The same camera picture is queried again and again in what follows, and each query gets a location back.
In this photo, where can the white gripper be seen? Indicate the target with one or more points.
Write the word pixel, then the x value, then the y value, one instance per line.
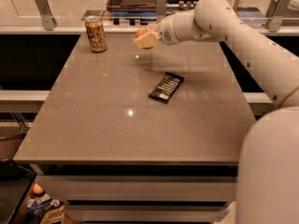
pixel 167 32

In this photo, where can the red apple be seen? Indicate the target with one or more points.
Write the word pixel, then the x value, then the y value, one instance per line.
pixel 144 30

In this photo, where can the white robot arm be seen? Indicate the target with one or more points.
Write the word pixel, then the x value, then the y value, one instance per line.
pixel 267 189

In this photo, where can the orange soda can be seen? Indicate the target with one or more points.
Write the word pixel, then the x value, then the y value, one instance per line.
pixel 96 34

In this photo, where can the black snack bar wrapper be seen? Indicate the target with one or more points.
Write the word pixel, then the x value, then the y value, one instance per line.
pixel 166 87

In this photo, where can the upper white drawer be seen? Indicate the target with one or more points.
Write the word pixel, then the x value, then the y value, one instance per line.
pixel 137 188

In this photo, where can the white drawer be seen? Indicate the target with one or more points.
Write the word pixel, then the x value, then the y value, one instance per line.
pixel 145 214
pixel 137 188

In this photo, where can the lower white drawer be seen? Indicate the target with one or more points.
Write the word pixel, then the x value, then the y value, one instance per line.
pixel 145 214

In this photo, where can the small orange fruit in bin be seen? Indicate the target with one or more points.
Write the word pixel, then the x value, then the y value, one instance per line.
pixel 37 190

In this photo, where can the black bin at left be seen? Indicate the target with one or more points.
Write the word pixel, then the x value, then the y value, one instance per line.
pixel 15 181

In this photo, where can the snack bag in bin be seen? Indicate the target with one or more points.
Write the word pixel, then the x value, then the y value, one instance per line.
pixel 44 210

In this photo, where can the middle metal rail bracket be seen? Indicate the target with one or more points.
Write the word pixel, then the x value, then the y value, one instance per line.
pixel 160 9

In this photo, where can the metal rail bracket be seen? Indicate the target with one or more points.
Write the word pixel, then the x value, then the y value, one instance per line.
pixel 275 14
pixel 160 9
pixel 48 21

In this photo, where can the left metal rail bracket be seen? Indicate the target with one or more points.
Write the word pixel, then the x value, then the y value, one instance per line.
pixel 48 21

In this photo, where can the right metal rail bracket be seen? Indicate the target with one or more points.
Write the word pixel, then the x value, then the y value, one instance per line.
pixel 275 14

